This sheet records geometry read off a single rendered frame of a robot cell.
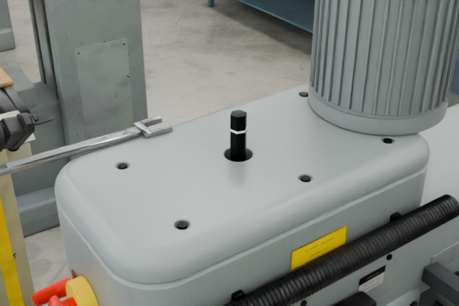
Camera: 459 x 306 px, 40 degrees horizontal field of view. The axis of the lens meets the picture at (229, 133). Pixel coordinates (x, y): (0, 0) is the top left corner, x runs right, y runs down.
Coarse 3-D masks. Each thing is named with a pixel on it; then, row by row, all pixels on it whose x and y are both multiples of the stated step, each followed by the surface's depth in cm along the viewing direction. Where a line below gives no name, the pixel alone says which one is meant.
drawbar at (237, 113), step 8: (232, 112) 79; (240, 112) 79; (232, 120) 78; (240, 120) 78; (232, 128) 79; (240, 128) 78; (232, 136) 79; (240, 136) 79; (232, 144) 80; (240, 144) 80; (232, 152) 80; (240, 152) 80; (232, 160) 81; (240, 160) 81
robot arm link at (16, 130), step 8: (8, 120) 153; (16, 120) 155; (24, 120) 155; (32, 120) 156; (0, 128) 151; (8, 128) 152; (16, 128) 154; (24, 128) 155; (32, 128) 156; (0, 136) 150; (8, 136) 153; (16, 136) 154; (24, 136) 156; (0, 144) 151; (8, 144) 157; (16, 144) 159
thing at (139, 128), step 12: (144, 120) 88; (156, 120) 88; (120, 132) 85; (132, 132) 85; (144, 132) 85; (156, 132) 85; (168, 132) 86; (72, 144) 82; (84, 144) 82; (96, 144) 82; (108, 144) 83; (36, 156) 79; (48, 156) 79; (60, 156) 80; (0, 168) 77; (12, 168) 77; (24, 168) 78
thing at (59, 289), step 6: (60, 282) 86; (66, 282) 86; (48, 288) 85; (54, 288) 85; (60, 288) 86; (36, 294) 84; (42, 294) 85; (48, 294) 85; (54, 294) 85; (60, 294) 86; (36, 300) 84; (42, 300) 84; (48, 300) 85
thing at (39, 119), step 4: (32, 116) 156; (36, 116) 157; (40, 116) 158; (44, 116) 159; (48, 116) 160; (52, 116) 161; (36, 120) 156; (40, 120) 158; (44, 120) 159; (48, 120) 160; (52, 120) 161; (36, 124) 157
